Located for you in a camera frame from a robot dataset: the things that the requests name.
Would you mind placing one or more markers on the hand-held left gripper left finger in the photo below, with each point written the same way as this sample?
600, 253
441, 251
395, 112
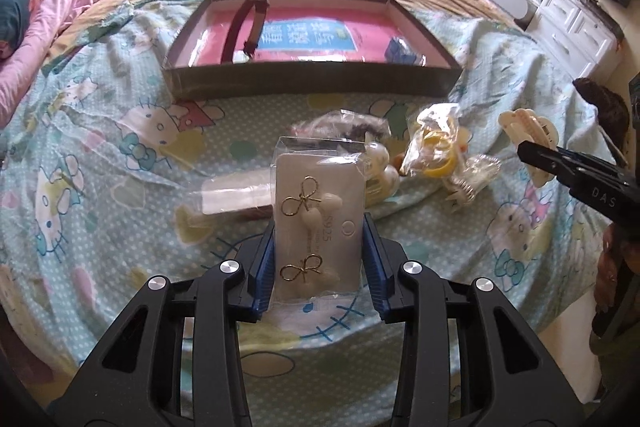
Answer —
265, 277

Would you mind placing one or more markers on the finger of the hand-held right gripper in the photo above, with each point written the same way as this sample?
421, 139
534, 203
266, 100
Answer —
545, 157

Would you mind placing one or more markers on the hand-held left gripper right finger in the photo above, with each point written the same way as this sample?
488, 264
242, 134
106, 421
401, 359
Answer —
372, 267

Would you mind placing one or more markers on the cream hair claw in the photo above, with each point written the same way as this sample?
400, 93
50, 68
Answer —
530, 127

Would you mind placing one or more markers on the clear hair claw packet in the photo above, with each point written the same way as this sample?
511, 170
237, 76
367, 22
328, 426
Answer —
470, 182

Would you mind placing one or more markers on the pearl hair clip packet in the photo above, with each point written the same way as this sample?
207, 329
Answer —
382, 172

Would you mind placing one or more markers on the bow earrings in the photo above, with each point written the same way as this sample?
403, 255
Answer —
320, 187

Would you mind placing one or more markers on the yellow hair clip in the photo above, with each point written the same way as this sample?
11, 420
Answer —
435, 152

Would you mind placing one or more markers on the shallow cardboard box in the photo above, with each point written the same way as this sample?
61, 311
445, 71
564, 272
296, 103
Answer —
300, 82

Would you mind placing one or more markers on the person's right hand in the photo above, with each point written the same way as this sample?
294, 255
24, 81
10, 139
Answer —
610, 267

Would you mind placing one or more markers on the dark brown fuzzy object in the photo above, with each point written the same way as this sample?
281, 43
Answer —
600, 107

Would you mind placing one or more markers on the clear packet with white card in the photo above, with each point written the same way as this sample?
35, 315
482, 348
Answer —
235, 197

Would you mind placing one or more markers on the white dresser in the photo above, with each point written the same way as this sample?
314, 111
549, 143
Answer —
575, 32

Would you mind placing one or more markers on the crumpled clear plastic packet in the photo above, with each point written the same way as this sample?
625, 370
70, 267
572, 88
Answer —
340, 127

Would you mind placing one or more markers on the cartoon cat printed blanket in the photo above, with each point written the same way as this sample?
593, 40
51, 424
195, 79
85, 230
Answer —
125, 207

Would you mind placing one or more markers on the person's green shirt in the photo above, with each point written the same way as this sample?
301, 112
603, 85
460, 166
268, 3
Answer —
615, 367

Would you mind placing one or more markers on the blue hair clip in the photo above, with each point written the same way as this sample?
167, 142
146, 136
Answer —
400, 49

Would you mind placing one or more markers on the dark red headband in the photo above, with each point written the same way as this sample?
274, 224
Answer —
235, 27

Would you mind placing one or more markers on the pink quilt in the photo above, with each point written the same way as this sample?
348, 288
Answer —
65, 7

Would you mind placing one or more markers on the blue floral pillow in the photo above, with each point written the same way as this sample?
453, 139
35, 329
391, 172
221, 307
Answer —
20, 7

